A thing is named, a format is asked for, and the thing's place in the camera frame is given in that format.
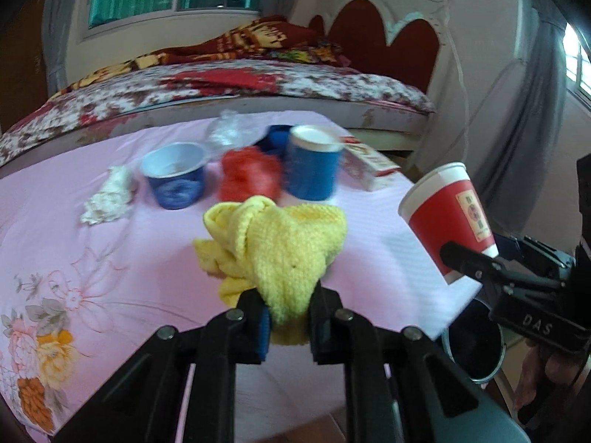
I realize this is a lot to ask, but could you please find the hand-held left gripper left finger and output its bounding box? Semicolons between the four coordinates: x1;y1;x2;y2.
53;288;273;443

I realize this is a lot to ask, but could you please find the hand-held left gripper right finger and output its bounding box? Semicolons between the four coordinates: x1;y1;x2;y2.
308;286;532;443

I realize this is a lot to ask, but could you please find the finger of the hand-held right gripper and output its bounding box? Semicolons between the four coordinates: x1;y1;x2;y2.
440;240;561;293
494;234;575;269

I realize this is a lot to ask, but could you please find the red paper cup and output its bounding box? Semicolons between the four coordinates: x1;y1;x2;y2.
398;161;500;287

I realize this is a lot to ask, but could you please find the black trash bin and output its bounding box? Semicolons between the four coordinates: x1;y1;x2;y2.
441;298;505;384

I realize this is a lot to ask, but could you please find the yellow knitted cloth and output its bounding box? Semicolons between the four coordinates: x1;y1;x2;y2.
193;196;348;347

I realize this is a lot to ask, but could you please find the red and white carton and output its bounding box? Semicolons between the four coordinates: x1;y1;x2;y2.
339;135;402;192

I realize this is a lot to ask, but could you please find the red plastic bag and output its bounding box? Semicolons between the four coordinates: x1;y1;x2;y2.
219;146;283;204

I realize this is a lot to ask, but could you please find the tall blue paper cup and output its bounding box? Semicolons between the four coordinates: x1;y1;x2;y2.
283;124;345;202

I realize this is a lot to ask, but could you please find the blue yogurt cup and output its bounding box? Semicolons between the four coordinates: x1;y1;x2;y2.
140;142;208;210

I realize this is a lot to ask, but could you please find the dark blue cloth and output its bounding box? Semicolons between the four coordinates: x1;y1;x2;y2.
256;124;296;158

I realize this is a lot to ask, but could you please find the white tissue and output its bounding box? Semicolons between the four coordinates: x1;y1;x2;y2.
79;165;137;226

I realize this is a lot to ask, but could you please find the person's right hand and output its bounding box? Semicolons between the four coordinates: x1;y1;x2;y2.
513;345;557;425

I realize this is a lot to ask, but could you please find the grey curtain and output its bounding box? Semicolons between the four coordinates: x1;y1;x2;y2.
475;0;568;204
41;0;100;97

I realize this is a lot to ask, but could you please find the pink floral tablecloth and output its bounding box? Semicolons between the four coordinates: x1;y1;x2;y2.
0;111;483;443

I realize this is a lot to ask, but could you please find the bright side window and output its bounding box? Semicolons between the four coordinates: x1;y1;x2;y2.
561;23;591;111

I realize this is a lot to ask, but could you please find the clear plastic bag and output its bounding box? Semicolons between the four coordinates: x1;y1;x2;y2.
205;110;266;160

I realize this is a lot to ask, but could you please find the bed with floral sheet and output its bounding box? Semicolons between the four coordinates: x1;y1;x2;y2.
0;62;439;167

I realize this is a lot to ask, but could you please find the red heart-shaped headboard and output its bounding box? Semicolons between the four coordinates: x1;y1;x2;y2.
308;0;441;95

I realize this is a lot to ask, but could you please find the red printed blanket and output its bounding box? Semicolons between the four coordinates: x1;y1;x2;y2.
51;15;354;97

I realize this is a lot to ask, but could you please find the brown wooden wardrobe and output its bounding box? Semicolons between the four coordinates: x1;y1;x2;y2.
0;0;49;125

